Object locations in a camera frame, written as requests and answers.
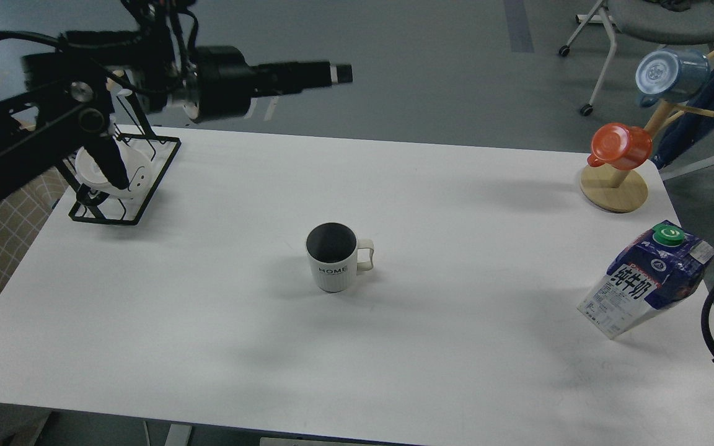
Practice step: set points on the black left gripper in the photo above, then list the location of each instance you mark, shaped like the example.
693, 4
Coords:
224, 84

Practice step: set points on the white HOME mug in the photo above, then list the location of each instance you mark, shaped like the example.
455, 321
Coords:
336, 255

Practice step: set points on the blue milk carton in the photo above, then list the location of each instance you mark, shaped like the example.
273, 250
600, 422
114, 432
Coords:
657, 271

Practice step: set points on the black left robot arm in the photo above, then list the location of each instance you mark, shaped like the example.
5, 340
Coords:
66, 105

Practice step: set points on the white smiley cup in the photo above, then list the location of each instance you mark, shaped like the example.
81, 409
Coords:
138, 170

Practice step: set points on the red plastic cup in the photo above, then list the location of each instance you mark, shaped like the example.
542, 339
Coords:
620, 146

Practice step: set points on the blue plastic cup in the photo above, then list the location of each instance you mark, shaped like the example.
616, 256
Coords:
671, 75

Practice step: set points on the wooden mug tree stand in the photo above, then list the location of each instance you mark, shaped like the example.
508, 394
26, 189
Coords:
622, 191

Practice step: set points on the grey office chair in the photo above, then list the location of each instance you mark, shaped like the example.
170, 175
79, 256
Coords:
667, 23

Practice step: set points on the silver floor bracket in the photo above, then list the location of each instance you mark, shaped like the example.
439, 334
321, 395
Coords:
262, 109

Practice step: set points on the black wire cup rack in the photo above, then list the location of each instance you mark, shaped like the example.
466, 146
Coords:
95, 207

